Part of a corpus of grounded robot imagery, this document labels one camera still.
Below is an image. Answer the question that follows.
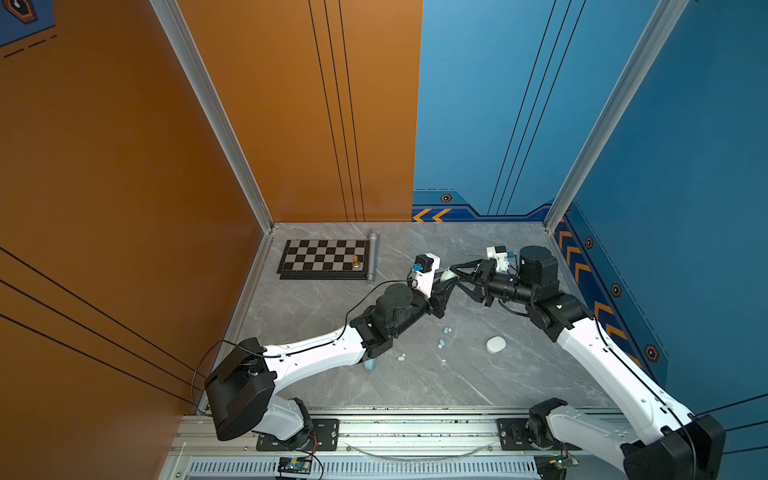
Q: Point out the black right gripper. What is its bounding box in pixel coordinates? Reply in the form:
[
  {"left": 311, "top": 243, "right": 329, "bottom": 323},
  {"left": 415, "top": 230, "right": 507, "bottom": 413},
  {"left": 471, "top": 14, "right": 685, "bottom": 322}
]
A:
[{"left": 450, "top": 259, "right": 537, "bottom": 307}]

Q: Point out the white earbud charging case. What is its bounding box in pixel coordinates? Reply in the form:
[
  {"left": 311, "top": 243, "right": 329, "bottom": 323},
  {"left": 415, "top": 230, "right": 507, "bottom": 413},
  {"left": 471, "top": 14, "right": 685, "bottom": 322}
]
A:
[{"left": 485, "top": 336, "right": 507, "bottom": 355}]

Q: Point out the mint green charging case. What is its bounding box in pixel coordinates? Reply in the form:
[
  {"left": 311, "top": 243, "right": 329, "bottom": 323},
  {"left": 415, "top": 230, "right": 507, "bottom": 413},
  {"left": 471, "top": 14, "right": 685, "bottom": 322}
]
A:
[{"left": 440, "top": 269, "right": 458, "bottom": 282}]

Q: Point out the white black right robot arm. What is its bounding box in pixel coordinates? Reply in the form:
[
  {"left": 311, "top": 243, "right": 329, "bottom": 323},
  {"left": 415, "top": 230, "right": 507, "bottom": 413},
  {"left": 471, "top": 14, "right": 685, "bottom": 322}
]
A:
[{"left": 441, "top": 246, "right": 726, "bottom": 479}]

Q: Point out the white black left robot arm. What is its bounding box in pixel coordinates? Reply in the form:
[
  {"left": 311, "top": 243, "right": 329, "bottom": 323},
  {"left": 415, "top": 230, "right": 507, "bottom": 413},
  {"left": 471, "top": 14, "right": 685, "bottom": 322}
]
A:
[{"left": 205, "top": 280, "right": 456, "bottom": 449}]

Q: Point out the silver microphone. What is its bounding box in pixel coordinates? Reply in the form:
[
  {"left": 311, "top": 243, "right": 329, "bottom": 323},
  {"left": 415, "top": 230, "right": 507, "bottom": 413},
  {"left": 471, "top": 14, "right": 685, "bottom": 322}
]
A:
[{"left": 366, "top": 230, "right": 380, "bottom": 283}]

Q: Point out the black white chessboard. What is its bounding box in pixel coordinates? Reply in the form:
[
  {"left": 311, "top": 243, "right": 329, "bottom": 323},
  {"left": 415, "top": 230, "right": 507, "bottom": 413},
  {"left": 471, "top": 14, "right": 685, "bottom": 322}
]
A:
[{"left": 276, "top": 239, "right": 368, "bottom": 280}]

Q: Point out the green circuit board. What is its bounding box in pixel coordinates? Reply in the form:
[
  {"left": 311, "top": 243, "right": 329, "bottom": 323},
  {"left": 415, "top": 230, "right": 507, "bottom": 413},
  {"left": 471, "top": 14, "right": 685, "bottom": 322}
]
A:
[
  {"left": 549, "top": 456, "right": 579, "bottom": 471},
  {"left": 276, "top": 456, "right": 313, "bottom": 478}
]

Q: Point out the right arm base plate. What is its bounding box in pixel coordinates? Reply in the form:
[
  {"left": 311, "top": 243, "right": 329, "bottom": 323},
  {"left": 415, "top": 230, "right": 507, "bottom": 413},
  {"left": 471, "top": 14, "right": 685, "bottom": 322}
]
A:
[{"left": 495, "top": 417, "right": 561, "bottom": 451}]

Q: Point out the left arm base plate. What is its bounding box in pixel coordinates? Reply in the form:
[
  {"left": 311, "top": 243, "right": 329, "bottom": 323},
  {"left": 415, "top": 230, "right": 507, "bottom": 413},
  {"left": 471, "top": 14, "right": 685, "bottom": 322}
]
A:
[{"left": 256, "top": 418, "right": 340, "bottom": 453}]

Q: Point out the aluminium corner post right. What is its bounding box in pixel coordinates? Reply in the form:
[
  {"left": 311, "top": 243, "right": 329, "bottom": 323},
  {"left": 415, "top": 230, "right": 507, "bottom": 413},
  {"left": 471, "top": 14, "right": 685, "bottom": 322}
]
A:
[{"left": 543, "top": 0, "right": 689, "bottom": 234}]

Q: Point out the aluminium corner post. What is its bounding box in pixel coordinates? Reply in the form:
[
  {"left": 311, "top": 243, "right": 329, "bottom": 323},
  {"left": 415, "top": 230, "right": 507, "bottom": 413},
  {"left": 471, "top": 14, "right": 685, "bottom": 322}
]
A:
[
  {"left": 149, "top": 0, "right": 274, "bottom": 234},
  {"left": 543, "top": 0, "right": 689, "bottom": 234}
]

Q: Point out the aluminium corner post left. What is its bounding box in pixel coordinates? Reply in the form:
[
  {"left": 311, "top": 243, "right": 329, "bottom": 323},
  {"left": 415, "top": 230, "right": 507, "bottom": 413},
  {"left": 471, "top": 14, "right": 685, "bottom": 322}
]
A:
[{"left": 149, "top": 0, "right": 274, "bottom": 234}]

